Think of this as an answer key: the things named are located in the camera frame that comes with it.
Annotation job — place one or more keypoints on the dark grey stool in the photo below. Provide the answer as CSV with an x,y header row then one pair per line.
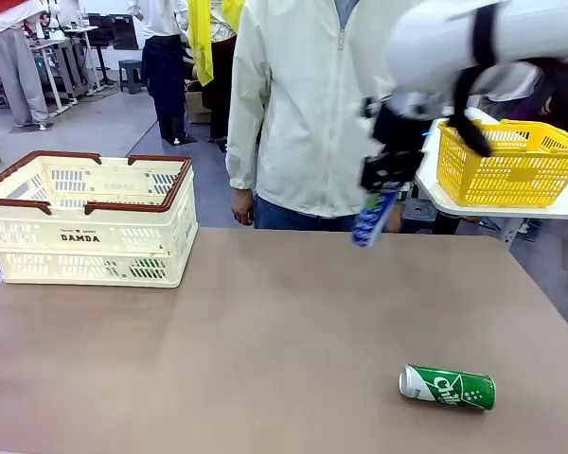
x,y
131,71

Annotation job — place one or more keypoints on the person's left hand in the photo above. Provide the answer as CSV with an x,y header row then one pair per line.
x,y
395,218

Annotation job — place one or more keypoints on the person's right forearm cream sleeve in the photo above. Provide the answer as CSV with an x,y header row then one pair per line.
x,y
243,156

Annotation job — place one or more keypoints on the black monitor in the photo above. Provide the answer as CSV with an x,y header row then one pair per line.
x,y
125,33

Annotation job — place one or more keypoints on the blue Pocari Sweat can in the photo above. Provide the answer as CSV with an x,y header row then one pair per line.
x,y
371,224

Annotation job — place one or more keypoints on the white side table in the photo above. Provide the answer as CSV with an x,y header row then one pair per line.
x,y
502,211

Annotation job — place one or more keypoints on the yellow hanging cloth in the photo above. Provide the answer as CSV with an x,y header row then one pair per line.
x,y
201,42

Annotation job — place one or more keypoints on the person in cream jacket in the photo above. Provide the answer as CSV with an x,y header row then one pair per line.
x,y
312,104

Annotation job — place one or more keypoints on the black office chair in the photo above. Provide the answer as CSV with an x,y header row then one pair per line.
x,y
101,42

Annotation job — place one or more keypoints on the small cardboard box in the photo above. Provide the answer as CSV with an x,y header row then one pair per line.
x,y
196,106

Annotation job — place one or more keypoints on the person in white shirt grey trousers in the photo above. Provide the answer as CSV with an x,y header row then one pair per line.
x,y
511,90

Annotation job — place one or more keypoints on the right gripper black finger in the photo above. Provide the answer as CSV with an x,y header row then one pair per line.
x,y
407,168
376,175

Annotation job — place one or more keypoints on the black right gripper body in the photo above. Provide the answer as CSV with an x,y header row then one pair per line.
x,y
400,132

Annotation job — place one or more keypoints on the person in dark red trousers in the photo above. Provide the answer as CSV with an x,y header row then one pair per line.
x,y
222,85

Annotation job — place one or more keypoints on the yellow plastic shopping basket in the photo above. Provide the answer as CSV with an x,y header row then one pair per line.
x,y
506,165

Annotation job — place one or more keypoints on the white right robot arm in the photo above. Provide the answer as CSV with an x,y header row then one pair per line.
x,y
431,47

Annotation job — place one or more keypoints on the person's right hand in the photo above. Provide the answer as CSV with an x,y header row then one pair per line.
x,y
243,208

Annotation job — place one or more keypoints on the white-top workshop desk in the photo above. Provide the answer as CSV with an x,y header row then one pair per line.
x,y
71,71

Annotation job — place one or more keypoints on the person in white shirt dark trousers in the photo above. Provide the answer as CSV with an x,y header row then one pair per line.
x,y
163,85

